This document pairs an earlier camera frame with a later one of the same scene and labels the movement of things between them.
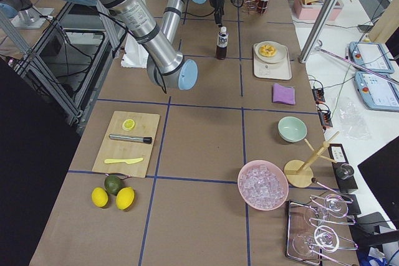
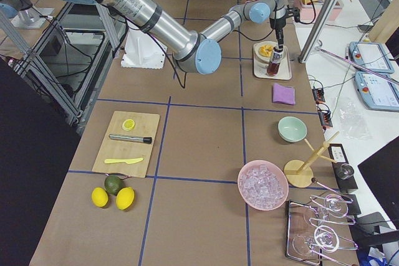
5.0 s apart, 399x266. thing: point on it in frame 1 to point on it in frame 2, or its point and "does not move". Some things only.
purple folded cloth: (283, 94) does not move
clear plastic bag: (354, 122) does not move
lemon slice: (128, 124) does not move
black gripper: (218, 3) to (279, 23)
